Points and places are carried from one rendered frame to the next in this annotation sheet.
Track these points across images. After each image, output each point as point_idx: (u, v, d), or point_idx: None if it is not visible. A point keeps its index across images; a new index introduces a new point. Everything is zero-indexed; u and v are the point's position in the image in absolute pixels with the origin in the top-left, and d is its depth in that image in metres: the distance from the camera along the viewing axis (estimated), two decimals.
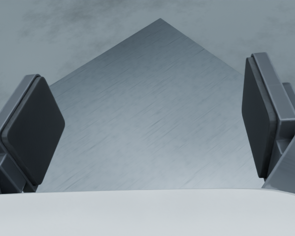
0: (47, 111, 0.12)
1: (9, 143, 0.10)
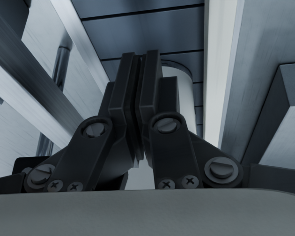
0: None
1: (130, 114, 0.10)
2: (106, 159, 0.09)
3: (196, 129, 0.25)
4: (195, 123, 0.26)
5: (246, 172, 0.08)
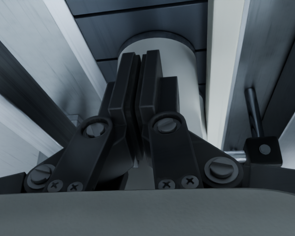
0: None
1: (130, 114, 0.10)
2: (106, 159, 0.09)
3: (203, 116, 0.21)
4: (203, 109, 0.22)
5: (246, 172, 0.08)
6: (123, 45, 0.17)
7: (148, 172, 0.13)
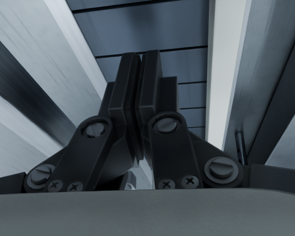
0: None
1: (130, 114, 0.10)
2: (106, 159, 0.09)
3: None
4: None
5: (246, 172, 0.08)
6: None
7: None
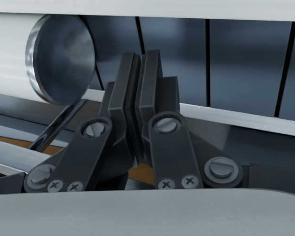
0: None
1: (130, 114, 0.10)
2: (106, 159, 0.09)
3: None
4: None
5: (246, 172, 0.08)
6: None
7: None
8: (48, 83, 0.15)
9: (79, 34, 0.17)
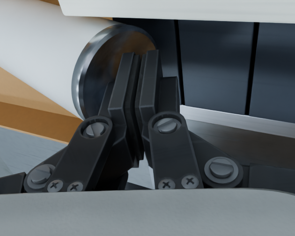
0: None
1: (130, 114, 0.10)
2: (106, 159, 0.09)
3: None
4: None
5: (246, 172, 0.08)
6: None
7: None
8: (96, 105, 0.13)
9: (143, 50, 0.14)
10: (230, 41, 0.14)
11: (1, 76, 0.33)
